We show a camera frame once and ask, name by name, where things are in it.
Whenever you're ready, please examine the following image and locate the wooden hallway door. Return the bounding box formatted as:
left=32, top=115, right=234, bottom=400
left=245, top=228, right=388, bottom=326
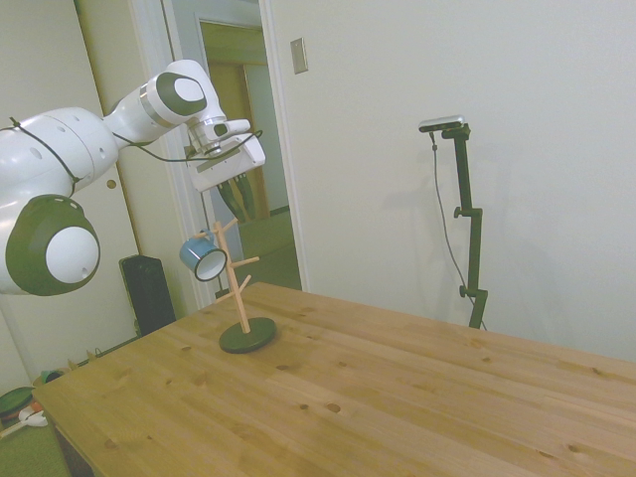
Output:
left=208, top=63, right=272, bottom=225

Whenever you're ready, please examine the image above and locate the black upright box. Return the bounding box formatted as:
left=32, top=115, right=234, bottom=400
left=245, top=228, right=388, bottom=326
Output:
left=118, top=254, right=176, bottom=338

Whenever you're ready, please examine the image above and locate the white scoop on floor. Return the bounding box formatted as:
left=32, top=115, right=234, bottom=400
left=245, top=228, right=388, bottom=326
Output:
left=2, top=407, right=50, bottom=438

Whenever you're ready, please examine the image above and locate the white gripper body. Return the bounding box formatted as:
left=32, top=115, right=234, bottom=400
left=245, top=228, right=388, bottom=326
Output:
left=187, top=136, right=266, bottom=194

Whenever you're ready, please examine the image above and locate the green round floor item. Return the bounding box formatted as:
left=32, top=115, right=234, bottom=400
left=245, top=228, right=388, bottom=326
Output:
left=0, top=386, right=37, bottom=423

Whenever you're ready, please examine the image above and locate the blue enamel mug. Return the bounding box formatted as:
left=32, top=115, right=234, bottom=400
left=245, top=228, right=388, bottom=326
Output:
left=178, top=229, right=229, bottom=283

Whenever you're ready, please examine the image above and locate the grey wall switch plate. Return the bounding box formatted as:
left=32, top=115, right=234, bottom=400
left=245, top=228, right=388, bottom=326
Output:
left=289, top=37, right=309, bottom=76

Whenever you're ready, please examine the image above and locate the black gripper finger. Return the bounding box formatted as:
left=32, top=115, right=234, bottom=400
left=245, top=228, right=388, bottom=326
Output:
left=236, top=173, right=255, bottom=220
left=220, top=178, right=242, bottom=221

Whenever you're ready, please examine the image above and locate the wooden mug tree stand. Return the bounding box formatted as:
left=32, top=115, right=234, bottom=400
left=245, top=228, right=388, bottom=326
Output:
left=196, top=218, right=277, bottom=354

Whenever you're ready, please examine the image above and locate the silver camera on stand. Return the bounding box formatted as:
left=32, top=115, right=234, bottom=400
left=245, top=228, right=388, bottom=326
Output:
left=418, top=114, right=467, bottom=134

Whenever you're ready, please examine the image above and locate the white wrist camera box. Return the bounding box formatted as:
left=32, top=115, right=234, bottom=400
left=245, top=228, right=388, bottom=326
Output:
left=211, top=118, right=252, bottom=143

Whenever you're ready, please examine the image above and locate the white door frame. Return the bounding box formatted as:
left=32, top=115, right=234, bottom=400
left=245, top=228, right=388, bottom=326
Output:
left=129, top=0, right=312, bottom=309

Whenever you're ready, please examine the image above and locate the black jointed camera stand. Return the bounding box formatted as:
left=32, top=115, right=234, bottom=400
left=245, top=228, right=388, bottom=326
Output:
left=440, top=123, right=489, bottom=330

